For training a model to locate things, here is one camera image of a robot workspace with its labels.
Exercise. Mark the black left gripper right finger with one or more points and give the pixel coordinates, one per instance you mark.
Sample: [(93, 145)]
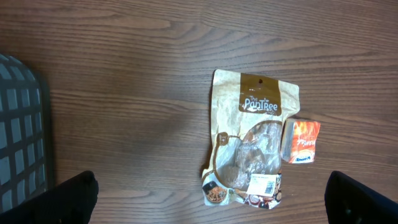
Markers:
[(349, 201)]

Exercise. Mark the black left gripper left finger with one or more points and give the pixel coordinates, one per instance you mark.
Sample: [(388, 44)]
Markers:
[(72, 201)]

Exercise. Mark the orange white small box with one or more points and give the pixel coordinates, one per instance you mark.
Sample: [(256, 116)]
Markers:
[(299, 140)]

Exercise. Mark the brown clear snack bag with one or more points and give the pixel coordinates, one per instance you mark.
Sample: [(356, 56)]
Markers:
[(248, 113)]

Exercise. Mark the grey plastic mesh basket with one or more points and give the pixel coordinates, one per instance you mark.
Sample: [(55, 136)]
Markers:
[(22, 144)]

